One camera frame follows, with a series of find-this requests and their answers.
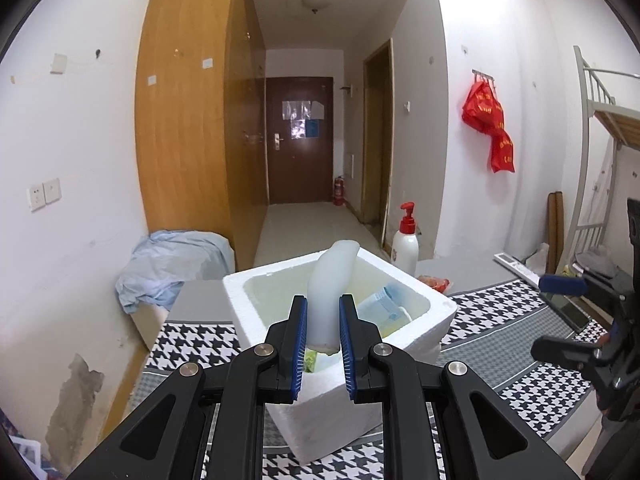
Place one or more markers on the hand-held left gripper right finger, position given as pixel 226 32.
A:
pixel 347 350

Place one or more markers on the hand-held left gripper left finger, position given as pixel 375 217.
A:
pixel 298 350

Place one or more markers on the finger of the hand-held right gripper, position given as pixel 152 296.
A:
pixel 562 284
pixel 560 350

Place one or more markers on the green tissue packet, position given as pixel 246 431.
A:
pixel 311 360

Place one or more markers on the white foam wrap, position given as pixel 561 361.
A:
pixel 325 300

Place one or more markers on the white foam box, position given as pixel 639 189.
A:
pixel 325 425

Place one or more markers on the person's right forearm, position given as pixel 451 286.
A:
pixel 615 450

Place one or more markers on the black smartphone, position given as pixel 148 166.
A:
pixel 567 310

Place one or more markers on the white plastic bag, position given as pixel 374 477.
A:
pixel 539 257

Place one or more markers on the grey bedding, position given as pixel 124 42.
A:
pixel 600 260

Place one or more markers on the white remote control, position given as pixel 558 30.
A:
pixel 515 265

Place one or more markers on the brown wooden boards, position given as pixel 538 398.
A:
pixel 556 230

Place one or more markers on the houndstooth tablecloth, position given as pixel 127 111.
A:
pixel 500 320

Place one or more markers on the red snack packet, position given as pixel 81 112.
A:
pixel 435 284

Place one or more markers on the white pump bottle red cap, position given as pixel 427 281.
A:
pixel 405 250

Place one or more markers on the red plastic bag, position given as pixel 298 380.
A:
pixel 502 152
pixel 482 107

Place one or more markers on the white metal bunk bed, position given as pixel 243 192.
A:
pixel 595 135

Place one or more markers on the red fire extinguisher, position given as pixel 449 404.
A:
pixel 339 192

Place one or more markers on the dark brown entrance door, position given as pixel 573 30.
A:
pixel 300 175

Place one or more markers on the wooden side door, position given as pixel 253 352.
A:
pixel 377 135

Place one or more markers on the blue door notice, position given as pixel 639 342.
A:
pixel 312 128

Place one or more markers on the clear plastic door notice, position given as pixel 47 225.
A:
pixel 300 110

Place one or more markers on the wooden wardrobe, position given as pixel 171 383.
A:
pixel 185 135

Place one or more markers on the round ceiling light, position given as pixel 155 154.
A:
pixel 316 2

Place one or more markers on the metal wall hook rack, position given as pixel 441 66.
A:
pixel 482 75

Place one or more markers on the small wall shelf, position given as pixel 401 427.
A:
pixel 347 90

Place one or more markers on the white wall switch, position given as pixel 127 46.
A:
pixel 52 190

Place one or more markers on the white wall socket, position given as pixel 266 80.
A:
pixel 36 197

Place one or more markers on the white blank wall plate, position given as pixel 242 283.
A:
pixel 60 63

